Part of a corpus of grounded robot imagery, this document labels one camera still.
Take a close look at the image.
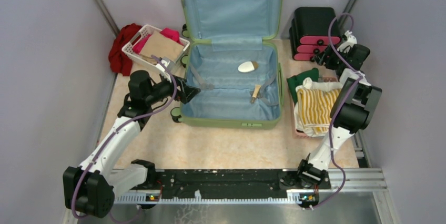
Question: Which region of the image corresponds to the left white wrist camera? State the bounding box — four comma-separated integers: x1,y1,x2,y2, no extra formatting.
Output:
154,57,176,80

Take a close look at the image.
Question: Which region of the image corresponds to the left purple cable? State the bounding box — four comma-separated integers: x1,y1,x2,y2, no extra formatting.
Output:
70,55,178,223

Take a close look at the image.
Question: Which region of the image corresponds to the wooden stick bundle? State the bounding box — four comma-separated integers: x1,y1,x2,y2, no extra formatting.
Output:
250,85,262,104

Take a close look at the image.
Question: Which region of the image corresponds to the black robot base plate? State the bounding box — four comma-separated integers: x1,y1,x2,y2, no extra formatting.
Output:
134,169,331,200

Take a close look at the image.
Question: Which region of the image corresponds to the dark green garment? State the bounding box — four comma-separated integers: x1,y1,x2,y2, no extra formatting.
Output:
286,68,319,105

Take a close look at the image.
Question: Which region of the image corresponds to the aluminium frame rail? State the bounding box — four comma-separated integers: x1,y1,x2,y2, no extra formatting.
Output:
115,168,387,207

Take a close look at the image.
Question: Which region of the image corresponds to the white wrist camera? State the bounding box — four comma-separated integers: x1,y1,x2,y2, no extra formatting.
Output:
337,30,357,53
154,57,176,80

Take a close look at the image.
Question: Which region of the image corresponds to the yellow white striped garment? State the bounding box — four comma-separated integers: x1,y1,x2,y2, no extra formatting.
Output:
296,88,342,135

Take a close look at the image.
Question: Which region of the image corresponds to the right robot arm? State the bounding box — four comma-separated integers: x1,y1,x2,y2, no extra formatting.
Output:
296,45,382,188

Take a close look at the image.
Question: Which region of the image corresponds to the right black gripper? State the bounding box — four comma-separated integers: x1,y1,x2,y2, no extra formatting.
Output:
312,44,348,71

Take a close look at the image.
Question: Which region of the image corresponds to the pink folded cloth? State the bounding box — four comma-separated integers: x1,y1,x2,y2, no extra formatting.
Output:
133,28,182,54

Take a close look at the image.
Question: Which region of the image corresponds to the white plastic basket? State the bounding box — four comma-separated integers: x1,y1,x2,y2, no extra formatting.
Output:
121,25,190,73

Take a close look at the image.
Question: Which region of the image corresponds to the red cloth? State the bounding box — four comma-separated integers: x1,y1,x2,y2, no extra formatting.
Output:
108,23,141,76

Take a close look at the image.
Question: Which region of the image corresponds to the green hard-shell suitcase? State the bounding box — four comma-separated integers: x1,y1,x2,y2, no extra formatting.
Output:
171,0,285,129

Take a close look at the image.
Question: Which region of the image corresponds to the black pink drawer cabinet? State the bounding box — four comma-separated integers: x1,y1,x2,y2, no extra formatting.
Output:
289,7,336,61

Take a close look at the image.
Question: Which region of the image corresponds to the white oval item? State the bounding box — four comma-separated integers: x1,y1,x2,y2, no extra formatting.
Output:
237,61,259,73

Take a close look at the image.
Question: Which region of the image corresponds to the tan folded cloth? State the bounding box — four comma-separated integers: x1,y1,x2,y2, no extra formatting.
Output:
139,32,184,64

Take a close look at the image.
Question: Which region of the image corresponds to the pink plastic basket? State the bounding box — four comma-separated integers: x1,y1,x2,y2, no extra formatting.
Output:
294,76,339,139

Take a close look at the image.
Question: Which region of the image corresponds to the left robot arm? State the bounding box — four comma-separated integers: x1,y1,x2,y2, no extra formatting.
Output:
63,70,201,219

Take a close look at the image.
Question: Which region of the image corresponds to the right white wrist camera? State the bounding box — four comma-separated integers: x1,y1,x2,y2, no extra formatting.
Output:
337,30,357,53

